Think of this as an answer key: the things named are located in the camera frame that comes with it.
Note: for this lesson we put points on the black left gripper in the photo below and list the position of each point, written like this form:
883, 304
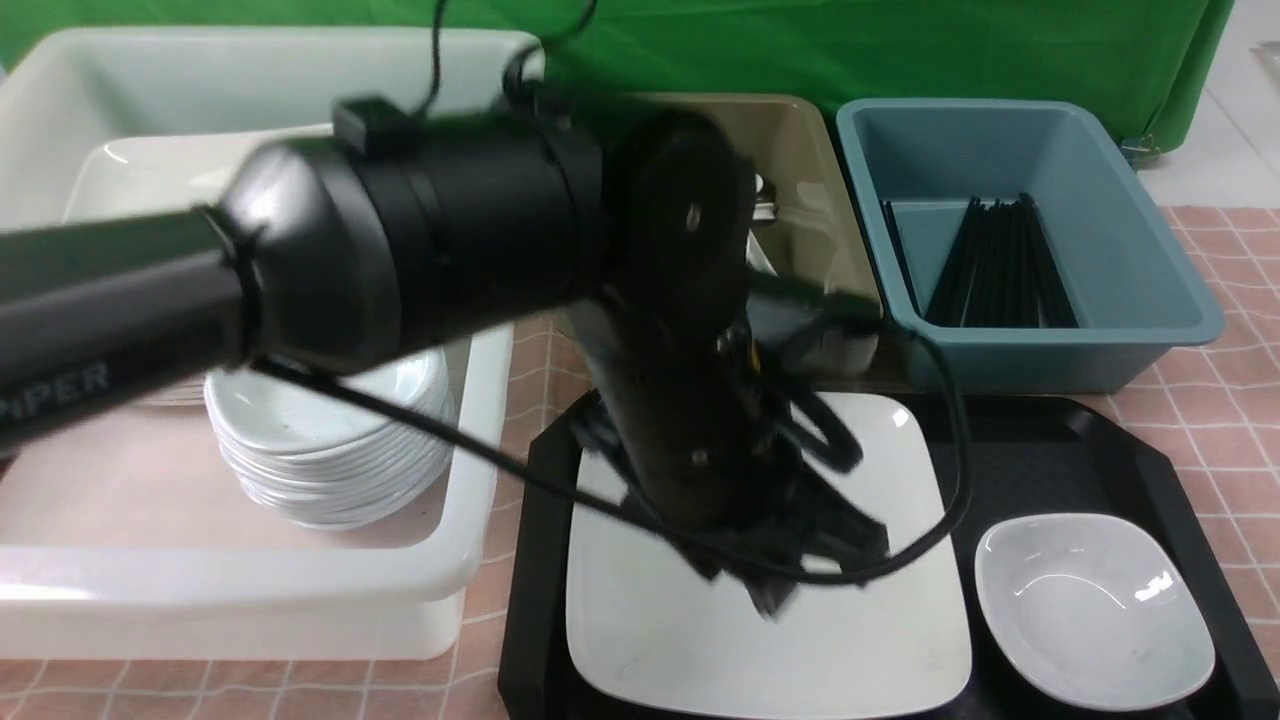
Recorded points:
723, 446

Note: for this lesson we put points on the white square rice plate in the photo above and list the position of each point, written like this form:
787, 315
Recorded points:
642, 626

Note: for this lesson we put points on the small white sauce dish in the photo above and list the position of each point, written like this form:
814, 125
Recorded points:
1091, 611

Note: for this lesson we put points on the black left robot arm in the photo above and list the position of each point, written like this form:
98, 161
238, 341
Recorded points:
328, 256

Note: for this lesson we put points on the top stacked square plate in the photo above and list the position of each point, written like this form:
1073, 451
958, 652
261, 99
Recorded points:
154, 174

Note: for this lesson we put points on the black serving tray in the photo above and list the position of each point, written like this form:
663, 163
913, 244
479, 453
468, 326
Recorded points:
1031, 455

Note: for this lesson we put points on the olive green plastic bin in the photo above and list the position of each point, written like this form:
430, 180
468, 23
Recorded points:
810, 180

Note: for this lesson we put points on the bundle of black chopsticks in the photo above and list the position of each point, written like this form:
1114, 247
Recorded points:
988, 265

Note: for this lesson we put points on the blue plastic bin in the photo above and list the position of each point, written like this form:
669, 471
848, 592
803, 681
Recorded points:
916, 165

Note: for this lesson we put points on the stack of small dishes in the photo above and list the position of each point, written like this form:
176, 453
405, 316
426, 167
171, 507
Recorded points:
317, 462

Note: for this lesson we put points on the pink checkered tablecloth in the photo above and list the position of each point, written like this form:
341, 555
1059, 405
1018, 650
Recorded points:
1212, 411

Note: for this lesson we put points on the top stacked small dish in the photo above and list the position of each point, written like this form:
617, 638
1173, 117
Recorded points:
400, 385

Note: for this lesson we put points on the green backdrop cloth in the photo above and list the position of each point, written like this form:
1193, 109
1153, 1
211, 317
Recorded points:
1139, 66

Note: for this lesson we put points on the large white plastic tub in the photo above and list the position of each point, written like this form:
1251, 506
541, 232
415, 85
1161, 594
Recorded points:
127, 537

